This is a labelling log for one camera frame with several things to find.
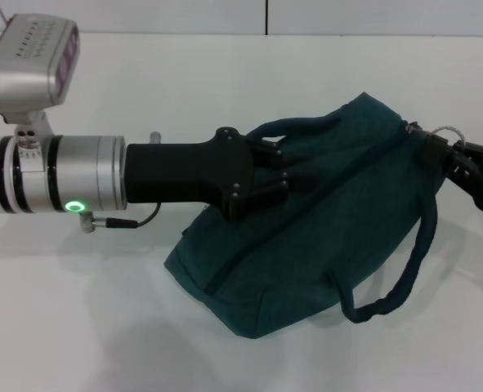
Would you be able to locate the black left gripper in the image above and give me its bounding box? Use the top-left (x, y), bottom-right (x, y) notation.
top-left (123, 126), bottom-right (320, 224)

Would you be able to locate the silver zipper pull ring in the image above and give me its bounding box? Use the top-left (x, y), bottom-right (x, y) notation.
top-left (404, 124), bottom-right (467, 146)

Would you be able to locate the dark teal insulated lunch bag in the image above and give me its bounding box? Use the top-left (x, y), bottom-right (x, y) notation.
top-left (163, 91), bottom-right (449, 340)

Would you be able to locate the left arm connector cable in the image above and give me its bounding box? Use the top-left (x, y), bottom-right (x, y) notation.
top-left (79, 131), bottom-right (163, 234)

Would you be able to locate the silver head camera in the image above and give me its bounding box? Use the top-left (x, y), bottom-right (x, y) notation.
top-left (0, 14), bottom-right (81, 152)

